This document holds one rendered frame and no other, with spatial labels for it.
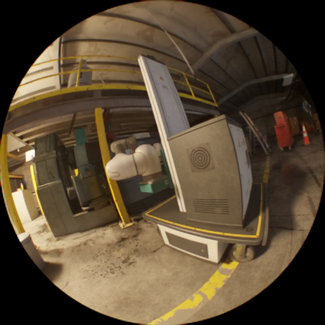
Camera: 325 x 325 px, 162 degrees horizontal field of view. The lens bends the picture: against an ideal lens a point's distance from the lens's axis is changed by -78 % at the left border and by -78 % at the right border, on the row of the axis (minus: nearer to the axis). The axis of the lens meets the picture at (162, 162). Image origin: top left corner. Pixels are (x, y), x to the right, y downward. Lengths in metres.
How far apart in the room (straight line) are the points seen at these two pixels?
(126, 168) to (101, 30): 4.83
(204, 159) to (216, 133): 0.13
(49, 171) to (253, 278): 2.49
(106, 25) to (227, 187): 5.11
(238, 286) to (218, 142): 0.77
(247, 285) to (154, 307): 0.50
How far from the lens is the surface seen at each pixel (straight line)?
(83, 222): 1.96
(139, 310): 0.83
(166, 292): 0.82
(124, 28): 5.12
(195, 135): 0.53
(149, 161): 0.78
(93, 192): 1.83
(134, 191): 2.56
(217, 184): 0.53
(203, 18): 5.99
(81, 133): 2.69
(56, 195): 2.04
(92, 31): 5.06
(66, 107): 1.91
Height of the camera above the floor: 0.73
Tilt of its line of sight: 1 degrees down
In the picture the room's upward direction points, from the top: 15 degrees counter-clockwise
